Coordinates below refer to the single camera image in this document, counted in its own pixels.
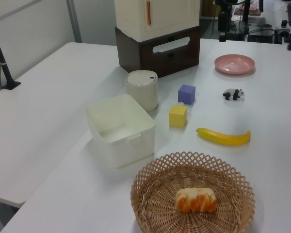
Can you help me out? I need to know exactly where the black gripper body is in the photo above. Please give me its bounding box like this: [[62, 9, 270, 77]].
[[217, 10, 233, 34]]

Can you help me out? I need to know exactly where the brown drawer with white handle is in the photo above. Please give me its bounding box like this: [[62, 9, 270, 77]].
[[139, 31, 200, 78]]

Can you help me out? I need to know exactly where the dark brown wooden drawer housing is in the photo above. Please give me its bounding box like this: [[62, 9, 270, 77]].
[[114, 25, 201, 79]]

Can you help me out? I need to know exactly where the pink plastic plate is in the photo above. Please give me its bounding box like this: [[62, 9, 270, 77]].
[[214, 54, 256, 75]]

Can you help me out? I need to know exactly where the black equipment box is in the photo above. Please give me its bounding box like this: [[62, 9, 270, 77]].
[[247, 28, 275, 44]]

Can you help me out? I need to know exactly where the panda toy figurine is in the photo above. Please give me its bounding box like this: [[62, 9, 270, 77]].
[[222, 88, 245, 101]]

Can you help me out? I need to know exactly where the purple foam cube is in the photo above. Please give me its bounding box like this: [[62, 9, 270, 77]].
[[178, 84, 196, 105]]

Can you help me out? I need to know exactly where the yellow foam cube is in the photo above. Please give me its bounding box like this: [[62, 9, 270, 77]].
[[168, 104, 188, 128]]

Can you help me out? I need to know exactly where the cream mini trash can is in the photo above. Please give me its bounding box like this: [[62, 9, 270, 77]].
[[125, 70, 159, 112]]

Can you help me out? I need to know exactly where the yellow toy banana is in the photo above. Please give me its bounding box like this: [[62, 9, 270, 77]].
[[196, 127, 252, 147]]

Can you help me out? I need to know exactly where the white plastic storage bin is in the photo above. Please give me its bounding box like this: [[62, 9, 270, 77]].
[[85, 94, 157, 169]]

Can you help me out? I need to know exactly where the orange-crusted toy bread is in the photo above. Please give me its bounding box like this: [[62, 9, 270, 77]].
[[175, 186, 217, 214]]

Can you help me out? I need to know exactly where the woven wicker basket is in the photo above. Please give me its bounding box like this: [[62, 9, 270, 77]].
[[130, 150, 256, 233]]

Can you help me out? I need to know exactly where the cream plastic cabinet with handle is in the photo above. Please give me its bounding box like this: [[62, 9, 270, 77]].
[[113, 0, 200, 41]]

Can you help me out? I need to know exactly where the black camera stand pole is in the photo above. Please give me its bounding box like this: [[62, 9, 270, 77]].
[[0, 19, 22, 91]]

